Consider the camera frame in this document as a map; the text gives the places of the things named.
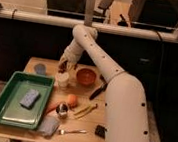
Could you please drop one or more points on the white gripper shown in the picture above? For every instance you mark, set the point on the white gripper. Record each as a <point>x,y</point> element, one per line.
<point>71,57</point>

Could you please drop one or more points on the blue sponge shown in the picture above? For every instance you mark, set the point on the blue sponge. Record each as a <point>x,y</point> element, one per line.
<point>30,98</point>

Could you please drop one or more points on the silver fork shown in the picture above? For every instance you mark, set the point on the silver fork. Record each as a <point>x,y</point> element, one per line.
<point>62,131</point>

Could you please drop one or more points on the dark purple grapes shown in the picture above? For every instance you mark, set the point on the dark purple grapes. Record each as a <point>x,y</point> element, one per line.
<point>62,68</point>

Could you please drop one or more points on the grey-blue round lid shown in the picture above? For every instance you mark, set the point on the grey-blue round lid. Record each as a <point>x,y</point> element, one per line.
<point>40,69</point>

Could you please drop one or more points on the orange fruit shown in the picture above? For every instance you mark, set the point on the orange fruit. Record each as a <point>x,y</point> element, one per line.
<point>72,100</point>

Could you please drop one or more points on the orange bowl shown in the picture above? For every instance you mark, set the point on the orange bowl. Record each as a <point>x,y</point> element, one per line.
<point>86,76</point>

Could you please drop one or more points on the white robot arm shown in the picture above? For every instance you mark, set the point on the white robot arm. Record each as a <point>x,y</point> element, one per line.
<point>126,108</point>

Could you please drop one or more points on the grey folded cloth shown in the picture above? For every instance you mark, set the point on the grey folded cloth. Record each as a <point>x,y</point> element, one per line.
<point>48,126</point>

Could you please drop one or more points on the green plastic tray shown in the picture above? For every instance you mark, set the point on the green plastic tray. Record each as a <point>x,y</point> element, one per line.
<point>12,113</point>

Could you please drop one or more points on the small black box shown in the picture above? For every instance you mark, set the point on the small black box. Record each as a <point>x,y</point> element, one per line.
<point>100,131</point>

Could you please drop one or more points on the white horizontal rail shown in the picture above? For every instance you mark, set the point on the white horizontal rail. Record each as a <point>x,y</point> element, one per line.
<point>101,27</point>

